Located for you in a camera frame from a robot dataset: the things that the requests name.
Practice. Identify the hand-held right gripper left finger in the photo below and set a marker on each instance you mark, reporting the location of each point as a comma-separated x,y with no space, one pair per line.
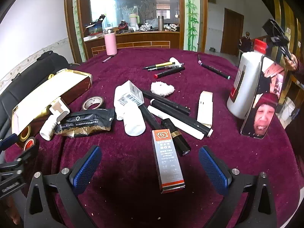
86,168

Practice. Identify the black tape roll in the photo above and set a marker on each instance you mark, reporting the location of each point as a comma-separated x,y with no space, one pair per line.
85,105

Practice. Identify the black gold lipstick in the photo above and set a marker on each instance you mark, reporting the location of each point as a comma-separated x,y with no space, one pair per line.
177,137

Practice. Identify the pile of crumpled bags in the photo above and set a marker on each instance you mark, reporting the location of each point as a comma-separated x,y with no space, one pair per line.
147,27

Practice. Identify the black snack packet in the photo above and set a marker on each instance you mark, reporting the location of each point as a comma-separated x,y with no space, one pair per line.
87,122

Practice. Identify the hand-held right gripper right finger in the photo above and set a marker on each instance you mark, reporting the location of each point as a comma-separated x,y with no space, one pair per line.
212,169

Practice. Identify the white slim box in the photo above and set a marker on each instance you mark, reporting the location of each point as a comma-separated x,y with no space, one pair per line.
204,109

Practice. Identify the black grey pen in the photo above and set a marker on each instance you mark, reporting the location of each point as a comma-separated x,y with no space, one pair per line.
163,68

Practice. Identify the white barcode box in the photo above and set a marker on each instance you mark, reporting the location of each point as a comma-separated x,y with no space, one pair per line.
133,96

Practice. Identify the black double-ended marker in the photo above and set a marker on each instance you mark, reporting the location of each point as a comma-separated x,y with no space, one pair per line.
213,70

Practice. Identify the wooden stair railing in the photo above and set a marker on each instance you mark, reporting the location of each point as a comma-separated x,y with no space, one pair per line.
261,37

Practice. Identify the bamboo painted wooden frame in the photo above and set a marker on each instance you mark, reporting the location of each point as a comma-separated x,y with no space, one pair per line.
190,16

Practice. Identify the wooden door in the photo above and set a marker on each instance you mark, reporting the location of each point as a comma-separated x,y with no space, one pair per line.
231,33

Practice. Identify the black sofa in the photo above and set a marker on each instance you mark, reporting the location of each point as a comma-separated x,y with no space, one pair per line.
30,76

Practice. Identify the pink thermos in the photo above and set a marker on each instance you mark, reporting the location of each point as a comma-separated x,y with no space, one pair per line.
110,44

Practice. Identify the red black pot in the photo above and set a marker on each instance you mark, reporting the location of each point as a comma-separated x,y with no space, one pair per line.
123,25

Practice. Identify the yellow black pen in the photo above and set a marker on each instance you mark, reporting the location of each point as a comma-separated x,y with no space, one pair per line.
163,64

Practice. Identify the green white tumbler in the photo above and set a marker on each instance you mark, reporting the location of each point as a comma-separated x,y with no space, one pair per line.
133,20

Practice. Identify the short black pen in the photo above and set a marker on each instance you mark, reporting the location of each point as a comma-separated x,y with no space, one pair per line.
149,117

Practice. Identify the black marker red cap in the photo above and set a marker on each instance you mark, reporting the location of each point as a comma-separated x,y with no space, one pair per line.
169,72

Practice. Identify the orange grey glue box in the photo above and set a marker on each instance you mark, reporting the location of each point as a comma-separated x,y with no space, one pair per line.
168,161

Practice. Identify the white plastic bucket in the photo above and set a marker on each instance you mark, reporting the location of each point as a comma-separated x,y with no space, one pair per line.
288,109

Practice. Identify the pink bear plush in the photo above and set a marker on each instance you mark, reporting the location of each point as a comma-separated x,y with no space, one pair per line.
162,89

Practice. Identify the smartphone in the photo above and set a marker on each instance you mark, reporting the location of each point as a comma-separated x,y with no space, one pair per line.
263,104

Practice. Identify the small white tube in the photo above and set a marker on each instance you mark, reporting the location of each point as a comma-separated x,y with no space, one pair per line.
174,60

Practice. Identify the small white box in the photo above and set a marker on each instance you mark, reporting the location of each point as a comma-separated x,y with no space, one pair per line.
59,108

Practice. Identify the large white bottle red cap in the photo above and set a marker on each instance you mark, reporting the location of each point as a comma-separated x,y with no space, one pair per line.
247,83

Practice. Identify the yellow tape roll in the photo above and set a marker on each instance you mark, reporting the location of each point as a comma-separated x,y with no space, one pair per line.
21,136

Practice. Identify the tall white bottle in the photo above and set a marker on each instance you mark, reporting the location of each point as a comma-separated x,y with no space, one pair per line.
118,99

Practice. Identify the white ribbed tube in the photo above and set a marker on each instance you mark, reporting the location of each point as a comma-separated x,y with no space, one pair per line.
49,128

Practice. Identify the white marker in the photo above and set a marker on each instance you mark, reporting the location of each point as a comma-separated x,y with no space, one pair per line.
178,121

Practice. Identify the white pill bottle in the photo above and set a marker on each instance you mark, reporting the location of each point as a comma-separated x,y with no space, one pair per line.
134,123

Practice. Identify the small fish tank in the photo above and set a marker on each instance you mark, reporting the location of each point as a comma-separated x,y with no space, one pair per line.
95,29

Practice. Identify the steel thermos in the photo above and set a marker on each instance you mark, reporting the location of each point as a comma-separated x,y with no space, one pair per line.
161,23

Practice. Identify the wooden counter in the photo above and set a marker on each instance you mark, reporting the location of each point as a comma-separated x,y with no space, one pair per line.
142,39

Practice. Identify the gold white gift box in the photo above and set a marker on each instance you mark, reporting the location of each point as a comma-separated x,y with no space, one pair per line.
47,92

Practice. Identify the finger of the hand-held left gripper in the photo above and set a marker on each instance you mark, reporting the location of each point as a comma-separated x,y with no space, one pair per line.
26,155
8,139

